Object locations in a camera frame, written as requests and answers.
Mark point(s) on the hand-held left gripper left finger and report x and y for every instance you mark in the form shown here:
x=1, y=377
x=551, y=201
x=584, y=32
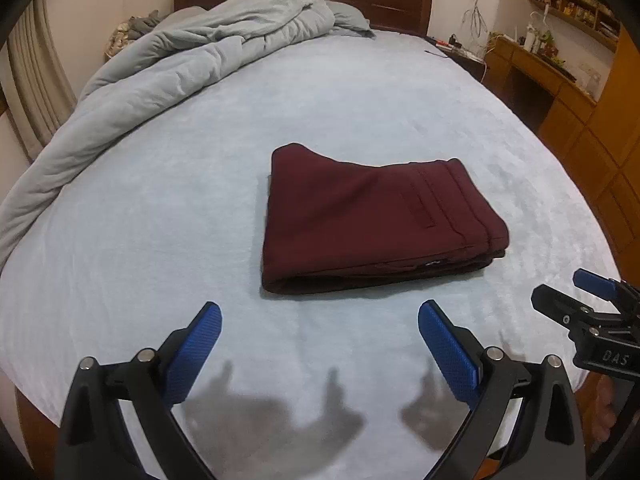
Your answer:
x=192, y=355

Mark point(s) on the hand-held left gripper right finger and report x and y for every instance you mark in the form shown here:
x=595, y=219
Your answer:
x=450, y=355

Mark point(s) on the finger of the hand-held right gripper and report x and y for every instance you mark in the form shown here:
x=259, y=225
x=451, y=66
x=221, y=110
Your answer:
x=555, y=305
x=595, y=284

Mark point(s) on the maroon pants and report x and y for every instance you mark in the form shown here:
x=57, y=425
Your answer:
x=375, y=220

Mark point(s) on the person's right hand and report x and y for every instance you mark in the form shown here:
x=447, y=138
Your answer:
x=604, y=410

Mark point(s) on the bed with light blue sheet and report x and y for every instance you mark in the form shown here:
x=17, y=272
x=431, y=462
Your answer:
x=150, y=260

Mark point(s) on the wooden wardrobe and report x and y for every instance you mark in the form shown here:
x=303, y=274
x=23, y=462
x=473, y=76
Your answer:
x=615, y=160

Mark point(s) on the wooden desk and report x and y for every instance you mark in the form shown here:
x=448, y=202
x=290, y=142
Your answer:
x=540, y=72

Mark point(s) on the dark nightstand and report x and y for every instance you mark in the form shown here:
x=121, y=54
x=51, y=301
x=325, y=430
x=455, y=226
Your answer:
x=470, y=66

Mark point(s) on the white bottle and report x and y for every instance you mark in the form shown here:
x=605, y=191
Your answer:
x=529, y=41

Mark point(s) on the grey duvet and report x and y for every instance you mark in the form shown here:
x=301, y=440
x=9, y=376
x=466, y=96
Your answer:
x=175, y=60

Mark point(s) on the beige curtain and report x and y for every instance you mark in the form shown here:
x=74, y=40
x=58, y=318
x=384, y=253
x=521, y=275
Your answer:
x=35, y=70

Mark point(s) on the grey pillow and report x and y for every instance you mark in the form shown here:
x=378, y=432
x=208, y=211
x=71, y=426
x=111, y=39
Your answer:
x=350, y=17

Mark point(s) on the white wall socket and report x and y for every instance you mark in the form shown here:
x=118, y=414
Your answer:
x=590, y=76

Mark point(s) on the wooden wall shelf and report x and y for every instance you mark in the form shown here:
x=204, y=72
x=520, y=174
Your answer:
x=575, y=17

